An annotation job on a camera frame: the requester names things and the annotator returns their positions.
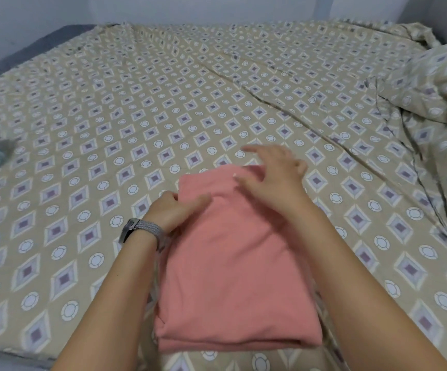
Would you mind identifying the person's left hand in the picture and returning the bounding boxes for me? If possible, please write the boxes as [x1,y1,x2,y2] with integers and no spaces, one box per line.
[143,191,213,237]

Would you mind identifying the person's right hand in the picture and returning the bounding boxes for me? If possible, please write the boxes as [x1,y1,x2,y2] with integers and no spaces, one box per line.
[233,144,311,217]

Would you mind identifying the pink shirt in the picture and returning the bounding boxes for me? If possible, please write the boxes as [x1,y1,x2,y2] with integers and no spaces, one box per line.
[154,165,324,354]

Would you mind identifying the bed with patterned beige sheet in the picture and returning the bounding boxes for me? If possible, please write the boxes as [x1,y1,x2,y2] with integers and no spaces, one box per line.
[0,19,447,371]

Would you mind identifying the person's left forearm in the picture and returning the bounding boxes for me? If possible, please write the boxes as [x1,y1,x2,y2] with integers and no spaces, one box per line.
[52,231,163,371]

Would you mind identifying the person's right forearm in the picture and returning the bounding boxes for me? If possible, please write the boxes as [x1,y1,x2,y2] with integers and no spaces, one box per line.
[285,200,447,371]

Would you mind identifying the grey band wristwatch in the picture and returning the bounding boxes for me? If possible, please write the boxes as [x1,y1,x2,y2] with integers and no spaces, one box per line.
[118,217,170,254]

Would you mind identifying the patterned beige pillow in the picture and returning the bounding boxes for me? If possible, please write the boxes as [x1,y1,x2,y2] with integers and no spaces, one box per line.
[378,35,447,252]

